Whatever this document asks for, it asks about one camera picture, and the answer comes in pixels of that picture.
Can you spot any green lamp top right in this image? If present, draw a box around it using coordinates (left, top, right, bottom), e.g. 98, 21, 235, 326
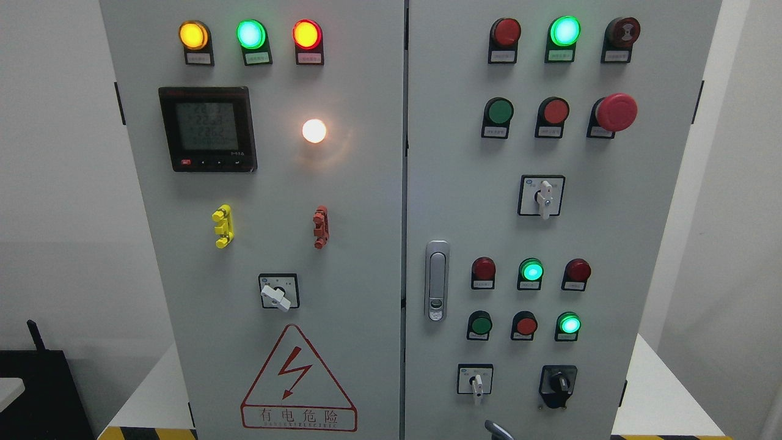
544, 16, 581, 62

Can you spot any green lit lamp middle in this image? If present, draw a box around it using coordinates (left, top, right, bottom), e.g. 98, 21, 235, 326
516, 257, 544, 292

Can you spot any dark red lamp middle right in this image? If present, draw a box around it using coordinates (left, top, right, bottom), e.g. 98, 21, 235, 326
561, 257, 592, 292

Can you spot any black digital power meter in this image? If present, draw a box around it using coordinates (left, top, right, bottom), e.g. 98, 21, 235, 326
158, 86, 257, 173

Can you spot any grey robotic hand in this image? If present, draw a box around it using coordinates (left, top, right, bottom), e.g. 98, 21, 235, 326
484, 419, 514, 440

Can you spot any red electrical warning triangle sticker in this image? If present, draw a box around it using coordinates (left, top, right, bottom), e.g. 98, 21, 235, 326
240, 324, 358, 432

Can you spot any grey cabinet door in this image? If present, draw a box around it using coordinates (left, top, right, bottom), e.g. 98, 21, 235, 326
404, 1, 722, 439
100, 1, 405, 439

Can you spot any dark red lamp top right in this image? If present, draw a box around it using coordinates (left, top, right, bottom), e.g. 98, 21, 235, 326
487, 17, 521, 64

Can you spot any lower white selector switch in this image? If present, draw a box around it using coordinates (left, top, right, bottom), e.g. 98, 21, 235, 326
457, 363, 494, 406

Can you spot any upper right white selector switch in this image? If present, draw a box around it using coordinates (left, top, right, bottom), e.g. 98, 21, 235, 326
517, 175, 565, 219

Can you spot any green push button upper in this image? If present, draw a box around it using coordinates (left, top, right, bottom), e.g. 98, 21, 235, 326
481, 97, 514, 139

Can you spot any red lit indicator lamp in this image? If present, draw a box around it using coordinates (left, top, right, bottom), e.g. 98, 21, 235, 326
291, 19, 324, 66

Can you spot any black equipment at left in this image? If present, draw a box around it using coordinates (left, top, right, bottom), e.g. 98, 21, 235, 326
1, 320, 95, 439

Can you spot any right grey cabinet door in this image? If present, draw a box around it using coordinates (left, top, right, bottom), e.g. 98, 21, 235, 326
404, 1, 722, 439

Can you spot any green push button lower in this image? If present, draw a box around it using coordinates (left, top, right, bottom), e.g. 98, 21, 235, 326
466, 311, 492, 342

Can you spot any black rotary knob switch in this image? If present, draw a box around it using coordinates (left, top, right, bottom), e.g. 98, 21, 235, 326
539, 365, 578, 409

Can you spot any dark red lamp middle left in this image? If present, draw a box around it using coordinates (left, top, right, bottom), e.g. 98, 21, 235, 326
471, 257, 496, 290

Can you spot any green push button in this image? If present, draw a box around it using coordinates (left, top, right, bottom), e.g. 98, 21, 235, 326
466, 311, 492, 342
481, 97, 514, 139

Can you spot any dark red lamp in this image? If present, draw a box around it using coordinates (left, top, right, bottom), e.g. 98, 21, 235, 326
487, 17, 521, 64
561, 257, 592, 292
471, 257, 496, 290

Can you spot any green indicator lamp top left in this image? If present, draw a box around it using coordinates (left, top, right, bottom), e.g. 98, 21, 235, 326
236, 19, 272, 66

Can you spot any white lit indicator lamp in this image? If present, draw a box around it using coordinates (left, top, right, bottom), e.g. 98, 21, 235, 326
302, 118, 329, 144

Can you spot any left grey cabinet door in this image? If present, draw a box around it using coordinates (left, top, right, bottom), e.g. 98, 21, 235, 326
100, 1, 405, 439

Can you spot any dark red buzzer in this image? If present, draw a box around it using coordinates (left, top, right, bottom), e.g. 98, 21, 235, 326
601, 16, 641, 64

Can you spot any red push button upper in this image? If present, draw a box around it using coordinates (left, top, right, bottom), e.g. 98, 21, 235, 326
535, 97, 570, 139

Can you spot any yellow indicator lamp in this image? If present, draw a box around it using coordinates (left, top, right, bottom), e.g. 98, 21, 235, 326
178, 20, 214, 66

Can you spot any red mushroom emergency stop button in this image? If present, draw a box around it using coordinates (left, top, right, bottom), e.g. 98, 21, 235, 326
586, 93, 638, 139

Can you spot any green lit lamp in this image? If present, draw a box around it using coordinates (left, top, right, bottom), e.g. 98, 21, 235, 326
516, 257, 544, 292
555, 311, 582, 342

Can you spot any green lit lamp lower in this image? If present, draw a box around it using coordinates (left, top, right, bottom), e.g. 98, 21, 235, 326
555, 311, 582, 342

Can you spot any red push button lower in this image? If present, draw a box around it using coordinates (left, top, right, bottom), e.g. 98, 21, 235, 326
510, 311, 538, 342

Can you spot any silver door handle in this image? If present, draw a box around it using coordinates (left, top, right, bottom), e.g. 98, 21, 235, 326
425, 240, 450, 322

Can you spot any left white rotary selector switch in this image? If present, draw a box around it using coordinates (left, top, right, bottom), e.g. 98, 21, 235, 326
258, 273, 301, 312

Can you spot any red push button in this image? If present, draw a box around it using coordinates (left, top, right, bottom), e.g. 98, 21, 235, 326
535, 97, 570, 139
510, 311, 538, 342

